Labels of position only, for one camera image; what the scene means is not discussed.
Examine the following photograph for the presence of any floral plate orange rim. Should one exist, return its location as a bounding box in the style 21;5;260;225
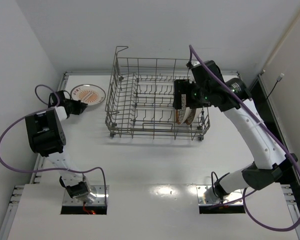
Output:
185;108;202;125
175;94;191;125

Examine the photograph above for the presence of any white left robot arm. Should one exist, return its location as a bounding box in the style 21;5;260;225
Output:
25;106;96;204

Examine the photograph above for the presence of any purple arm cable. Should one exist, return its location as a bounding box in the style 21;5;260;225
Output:
0;84;107;206
188;44;300;231

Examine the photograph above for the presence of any black cable with grey plug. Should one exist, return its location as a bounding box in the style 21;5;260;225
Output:
266;72;285;100

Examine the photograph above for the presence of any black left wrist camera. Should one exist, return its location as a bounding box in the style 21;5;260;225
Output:
48;90;71;108

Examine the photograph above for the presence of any grey wire dish rack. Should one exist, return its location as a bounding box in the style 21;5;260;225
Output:
105;45;211;141

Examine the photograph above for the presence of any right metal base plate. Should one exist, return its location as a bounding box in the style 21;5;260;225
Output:
196;185;243;207

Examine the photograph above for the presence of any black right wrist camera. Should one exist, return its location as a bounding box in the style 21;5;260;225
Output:
225;77;252;101

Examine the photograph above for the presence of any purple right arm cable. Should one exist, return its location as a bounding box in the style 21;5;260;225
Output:
188;44;300;231

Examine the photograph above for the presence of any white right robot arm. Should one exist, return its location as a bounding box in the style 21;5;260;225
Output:
173;61;292;204

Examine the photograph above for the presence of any floral plate orange rim front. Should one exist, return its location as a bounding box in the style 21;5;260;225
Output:
175;94;191;125

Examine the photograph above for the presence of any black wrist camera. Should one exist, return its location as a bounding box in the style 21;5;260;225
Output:
225;77;252;101
48;90;71;108

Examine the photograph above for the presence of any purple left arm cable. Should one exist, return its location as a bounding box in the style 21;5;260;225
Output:
0;84;107;206

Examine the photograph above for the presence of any metal base plate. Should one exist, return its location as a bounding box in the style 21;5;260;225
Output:
62;185;109;207
196;185;243;207

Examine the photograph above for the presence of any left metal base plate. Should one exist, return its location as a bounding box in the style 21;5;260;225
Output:
62;185;109;207

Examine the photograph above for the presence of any orange sunburst glass plate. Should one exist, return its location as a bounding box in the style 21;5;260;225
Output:
70;84;106;106

